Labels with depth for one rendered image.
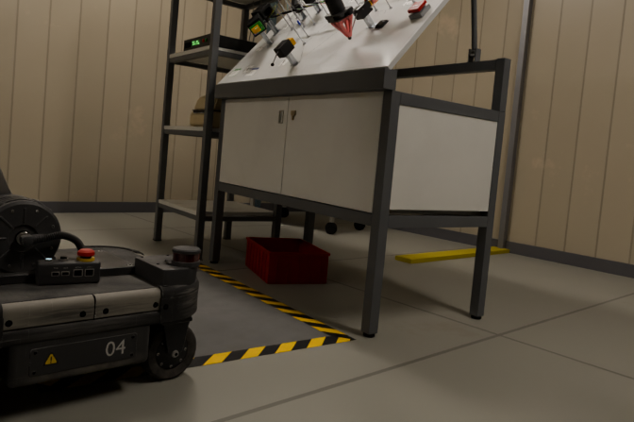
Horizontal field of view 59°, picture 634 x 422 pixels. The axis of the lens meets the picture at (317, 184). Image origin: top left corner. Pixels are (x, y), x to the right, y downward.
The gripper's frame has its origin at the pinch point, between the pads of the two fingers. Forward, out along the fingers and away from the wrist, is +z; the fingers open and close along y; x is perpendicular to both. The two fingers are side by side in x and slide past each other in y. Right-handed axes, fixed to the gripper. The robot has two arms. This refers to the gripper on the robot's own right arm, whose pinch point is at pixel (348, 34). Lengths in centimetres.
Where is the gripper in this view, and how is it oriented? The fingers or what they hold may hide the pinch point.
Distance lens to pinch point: 208.7
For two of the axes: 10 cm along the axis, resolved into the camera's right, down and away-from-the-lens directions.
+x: -7.4, 5.9, -3.2
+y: -5.1, -1.8, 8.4
